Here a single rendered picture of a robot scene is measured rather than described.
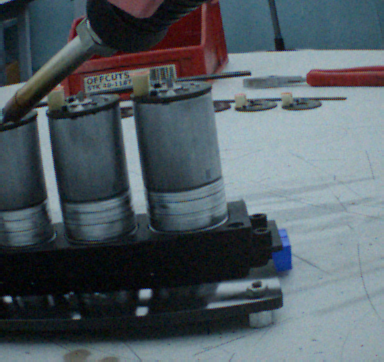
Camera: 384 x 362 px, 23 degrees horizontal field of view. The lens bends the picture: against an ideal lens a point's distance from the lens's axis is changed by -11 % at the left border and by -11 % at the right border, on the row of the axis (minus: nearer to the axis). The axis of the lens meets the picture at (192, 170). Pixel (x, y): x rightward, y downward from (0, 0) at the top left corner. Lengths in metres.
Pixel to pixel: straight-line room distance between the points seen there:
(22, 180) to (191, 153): 0.05
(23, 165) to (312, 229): 0.11
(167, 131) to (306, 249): 0.07
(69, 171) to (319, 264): 0.09
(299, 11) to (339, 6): 0.22
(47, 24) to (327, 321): 4.78
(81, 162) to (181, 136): 0.03
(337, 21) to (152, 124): 4.47
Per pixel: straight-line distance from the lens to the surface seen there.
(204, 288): 0.29
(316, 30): 4.78
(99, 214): 0.31
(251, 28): 4.81
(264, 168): 0.46
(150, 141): 0.31
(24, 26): 3.51
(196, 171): 0.31
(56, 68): 0.28
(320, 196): 0.41
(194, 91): 0.31
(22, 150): 0.31
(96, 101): 0.31
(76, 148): 0.31
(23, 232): 0.32
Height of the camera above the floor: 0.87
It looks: 14 degrees down
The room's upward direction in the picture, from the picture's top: 8 degrees counter-clockwise
